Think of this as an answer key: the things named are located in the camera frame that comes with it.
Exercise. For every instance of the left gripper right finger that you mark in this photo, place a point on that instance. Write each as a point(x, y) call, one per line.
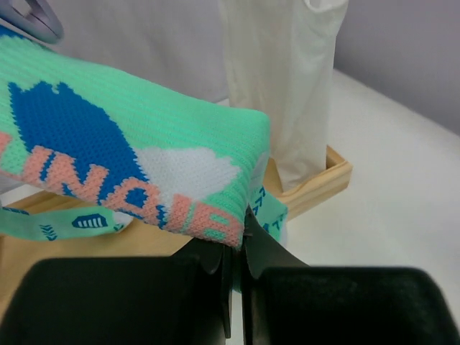
point(286, 301)

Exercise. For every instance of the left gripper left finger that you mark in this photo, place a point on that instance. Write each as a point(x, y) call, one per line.
point(181, 299)

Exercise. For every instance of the mint green sock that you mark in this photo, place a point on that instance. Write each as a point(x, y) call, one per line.
point(106, 137)
point(96, 220)

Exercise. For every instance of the purple round clip hanger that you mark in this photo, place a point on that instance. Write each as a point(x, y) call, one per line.
point(40, 21)

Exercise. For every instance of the wooden clothes rack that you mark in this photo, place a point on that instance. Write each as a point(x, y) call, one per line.
point(18, 255)

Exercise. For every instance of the white hanging cloth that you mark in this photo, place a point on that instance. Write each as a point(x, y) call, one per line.
point(272, 56)

